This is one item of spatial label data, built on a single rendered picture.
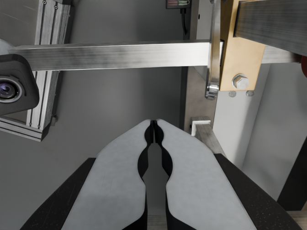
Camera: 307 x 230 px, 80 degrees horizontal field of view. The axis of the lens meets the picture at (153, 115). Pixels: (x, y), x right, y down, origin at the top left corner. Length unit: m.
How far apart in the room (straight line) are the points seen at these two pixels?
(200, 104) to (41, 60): 0.34
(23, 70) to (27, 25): 0.87
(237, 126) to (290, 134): 0.16
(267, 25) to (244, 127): 0.49
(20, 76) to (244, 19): 0.22
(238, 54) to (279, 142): 0.35
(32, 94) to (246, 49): 0.24
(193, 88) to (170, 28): 0.70
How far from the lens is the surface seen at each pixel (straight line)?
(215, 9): 0.20
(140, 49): 0.25
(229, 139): 0.67
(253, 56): 0.28
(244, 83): 0.27
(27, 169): 1.87
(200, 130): 0.44
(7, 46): 0.32
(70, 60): 0.28
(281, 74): 0.56
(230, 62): 0.27
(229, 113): 0.61
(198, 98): 0.47
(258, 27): 0.21
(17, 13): 1.06
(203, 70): 0.36
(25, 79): 0.19
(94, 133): 1.41
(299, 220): 0.40
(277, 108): 0.57
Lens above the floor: 1.11
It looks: 61 degrees down
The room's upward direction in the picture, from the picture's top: 178 degrees clockwise
